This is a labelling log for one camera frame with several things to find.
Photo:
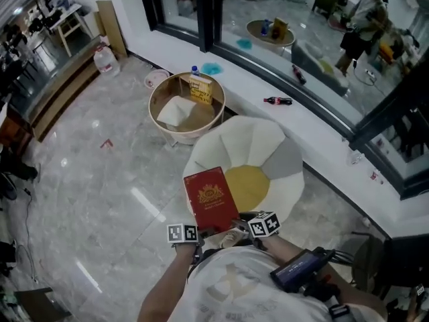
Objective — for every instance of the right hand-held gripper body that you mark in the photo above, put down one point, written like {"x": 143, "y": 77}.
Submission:
{"x": 263, "y": 225}

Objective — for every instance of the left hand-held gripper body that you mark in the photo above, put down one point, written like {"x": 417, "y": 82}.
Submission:
{"x": 182, "y": 232}

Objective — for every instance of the red book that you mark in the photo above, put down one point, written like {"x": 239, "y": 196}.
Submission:
{"x": 210, "y": 198}

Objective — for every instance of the white flower-shaped seat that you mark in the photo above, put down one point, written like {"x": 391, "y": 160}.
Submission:
{"x": 246, "y": 146}

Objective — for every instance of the person's left forearm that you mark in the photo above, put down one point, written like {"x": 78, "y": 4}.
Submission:
{"x": 164, "y": 287}

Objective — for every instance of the person's right forearm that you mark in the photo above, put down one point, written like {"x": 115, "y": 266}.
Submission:
{"x": 283, "y": 248}

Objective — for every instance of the yellow book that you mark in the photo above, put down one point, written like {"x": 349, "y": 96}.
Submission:
{"x": 201, "y": 89}

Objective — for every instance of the beige shoe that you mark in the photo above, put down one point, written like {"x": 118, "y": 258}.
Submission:
{"x": 231, "y": 239}

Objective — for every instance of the black chest-mounted device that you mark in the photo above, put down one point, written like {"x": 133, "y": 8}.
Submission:
{"x": 298, "y": 268}

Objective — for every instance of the person's white shirt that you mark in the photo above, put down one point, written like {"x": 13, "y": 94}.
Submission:
{"x": 248, "y": 287}

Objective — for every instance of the clear plastic bottle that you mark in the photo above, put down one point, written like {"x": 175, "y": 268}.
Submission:
{"x": 356, "y": 158}

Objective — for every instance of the small paper cup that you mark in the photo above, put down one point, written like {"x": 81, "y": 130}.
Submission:
{"x": 376, "y": 175}

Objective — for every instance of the cola bottle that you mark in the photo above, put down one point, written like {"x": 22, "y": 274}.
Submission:
{"x": 277, "y": 101}

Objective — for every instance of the dark chair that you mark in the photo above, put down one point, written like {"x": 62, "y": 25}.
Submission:
{"x": 395, "y": 263}

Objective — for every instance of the round wooden side table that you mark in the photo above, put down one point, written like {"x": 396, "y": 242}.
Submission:
{"x": 174, "y": 89}

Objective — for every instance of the teal fluffy cloth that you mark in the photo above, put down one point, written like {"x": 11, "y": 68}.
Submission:
{"x": 212, "y": 67}

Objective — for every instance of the small blue-capped water bottle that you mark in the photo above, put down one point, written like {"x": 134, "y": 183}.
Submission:
{"x": 195, "y": 70}

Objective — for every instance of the wooden steps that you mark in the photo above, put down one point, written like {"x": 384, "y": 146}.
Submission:
{"x": 63, "y": 92}

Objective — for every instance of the large clear water jug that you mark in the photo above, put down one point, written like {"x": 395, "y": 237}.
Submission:
{"x": 106, "y": 62}

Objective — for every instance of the leaning wooden board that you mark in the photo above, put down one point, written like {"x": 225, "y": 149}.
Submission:
{"x": 110, "y": 29}

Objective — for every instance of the white wooden table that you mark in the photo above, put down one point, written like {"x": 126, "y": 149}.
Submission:
{"x": 68, "y": 22}

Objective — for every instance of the dark window frame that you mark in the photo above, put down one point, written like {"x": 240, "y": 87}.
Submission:
{"x": 206, "y": 15}

